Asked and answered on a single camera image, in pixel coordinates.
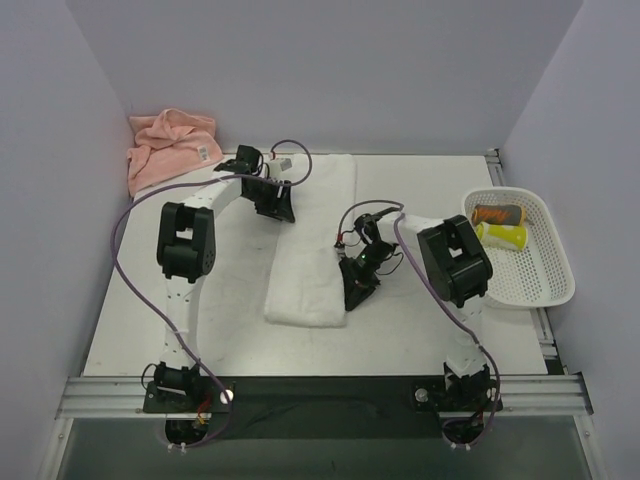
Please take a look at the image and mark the rolled yellow towel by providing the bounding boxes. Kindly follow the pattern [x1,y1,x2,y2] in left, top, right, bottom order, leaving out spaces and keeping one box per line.
[475,222,528,251]

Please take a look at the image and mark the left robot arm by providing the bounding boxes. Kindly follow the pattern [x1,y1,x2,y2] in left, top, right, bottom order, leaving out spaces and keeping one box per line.
[143,145,295,413]

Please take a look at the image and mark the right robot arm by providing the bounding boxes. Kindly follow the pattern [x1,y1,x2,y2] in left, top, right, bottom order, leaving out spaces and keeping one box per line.
[334,207,496,412]

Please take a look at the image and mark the pink towel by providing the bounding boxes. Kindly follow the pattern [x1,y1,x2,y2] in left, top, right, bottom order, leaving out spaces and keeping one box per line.
[126,108,224,196]

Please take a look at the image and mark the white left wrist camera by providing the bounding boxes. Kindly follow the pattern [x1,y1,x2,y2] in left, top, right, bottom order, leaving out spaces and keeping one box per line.
[266,157,292,179]

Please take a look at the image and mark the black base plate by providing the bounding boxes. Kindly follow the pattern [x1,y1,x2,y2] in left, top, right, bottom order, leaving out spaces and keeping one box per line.
[164,375,501,445]

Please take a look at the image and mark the aluminium front rail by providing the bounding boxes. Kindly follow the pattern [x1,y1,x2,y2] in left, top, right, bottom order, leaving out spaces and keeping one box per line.
[56,375,594,420]

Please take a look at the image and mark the white towel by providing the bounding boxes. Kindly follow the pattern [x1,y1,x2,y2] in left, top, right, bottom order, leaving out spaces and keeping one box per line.
[264,155,357,328]

